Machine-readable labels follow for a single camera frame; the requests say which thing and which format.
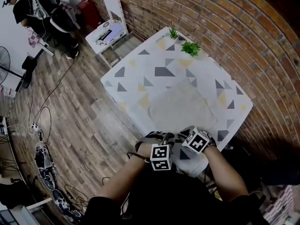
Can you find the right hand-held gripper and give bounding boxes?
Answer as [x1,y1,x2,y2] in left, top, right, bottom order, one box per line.
[179,125,217,155]

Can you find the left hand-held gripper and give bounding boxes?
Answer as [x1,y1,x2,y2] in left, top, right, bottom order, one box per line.
[135,131,176,172]

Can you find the grey cloth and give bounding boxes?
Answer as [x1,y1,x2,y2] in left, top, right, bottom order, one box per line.
[148,78,218,138]

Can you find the person's right forearm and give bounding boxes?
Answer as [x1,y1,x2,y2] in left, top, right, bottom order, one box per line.
[203,145,249,203]

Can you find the person's left forearm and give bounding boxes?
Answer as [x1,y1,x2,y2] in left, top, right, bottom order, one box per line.
[96,148,153,204]

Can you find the person's black clothing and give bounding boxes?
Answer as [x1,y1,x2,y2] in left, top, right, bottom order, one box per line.
[82,165,266,225]

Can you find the leafy green potted plant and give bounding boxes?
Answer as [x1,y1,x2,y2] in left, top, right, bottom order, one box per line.
[180,41,202,57]

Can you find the table with triangle-patterned cloth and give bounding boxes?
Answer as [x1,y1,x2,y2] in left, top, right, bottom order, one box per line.
[100,26,254,178]

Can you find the dark blue handheld device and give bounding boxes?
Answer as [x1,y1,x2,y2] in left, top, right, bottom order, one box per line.
[70,209,83,220]
[38,167,57,191]
[52,189,70,214]

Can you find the pink checkered cloth table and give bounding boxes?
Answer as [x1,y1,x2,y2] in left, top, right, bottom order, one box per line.
[263,185,296,225]
[27,29,55,57]

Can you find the spiky green potted plant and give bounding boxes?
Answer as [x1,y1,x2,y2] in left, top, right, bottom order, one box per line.
[168,25,180,40]

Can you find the grey handheld device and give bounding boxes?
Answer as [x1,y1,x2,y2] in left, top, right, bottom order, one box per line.
[34,143,53,170]

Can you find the black remote control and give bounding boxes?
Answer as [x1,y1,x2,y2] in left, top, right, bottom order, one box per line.
[99,30,113,42]

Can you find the patterned chair cushion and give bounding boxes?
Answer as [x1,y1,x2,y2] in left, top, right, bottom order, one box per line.
[88,19,125,47]

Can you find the black metal rack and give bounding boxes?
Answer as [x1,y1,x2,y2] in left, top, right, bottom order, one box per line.
[0,130,25,173]

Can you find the black standing fan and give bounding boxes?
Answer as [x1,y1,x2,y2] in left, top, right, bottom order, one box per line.
[0,45,32,90]

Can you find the white wooden chair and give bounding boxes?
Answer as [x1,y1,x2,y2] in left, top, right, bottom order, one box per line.
[84,0,129,68]

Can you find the small black box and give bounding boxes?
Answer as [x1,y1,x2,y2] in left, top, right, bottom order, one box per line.
[22,56,38,71]

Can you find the red gas cylinder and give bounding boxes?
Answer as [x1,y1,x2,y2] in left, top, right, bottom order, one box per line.
[76,0,103,30]

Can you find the white canister red label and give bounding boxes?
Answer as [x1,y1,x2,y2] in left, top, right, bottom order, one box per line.
[0,84,16,98]

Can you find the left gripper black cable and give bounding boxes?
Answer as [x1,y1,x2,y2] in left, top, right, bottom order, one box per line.
[126,151,152,163]

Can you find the tangled black cables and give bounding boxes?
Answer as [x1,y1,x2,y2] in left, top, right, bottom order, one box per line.
[64,184,90,209]

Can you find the looped black floor cable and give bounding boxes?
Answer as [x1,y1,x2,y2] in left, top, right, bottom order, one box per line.
[38,106,53,144]

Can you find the long black floor cable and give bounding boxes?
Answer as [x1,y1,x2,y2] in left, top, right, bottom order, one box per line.
[31,57,76,127]

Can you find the white furniture frame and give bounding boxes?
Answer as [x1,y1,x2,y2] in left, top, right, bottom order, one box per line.
[0,197,53,225]

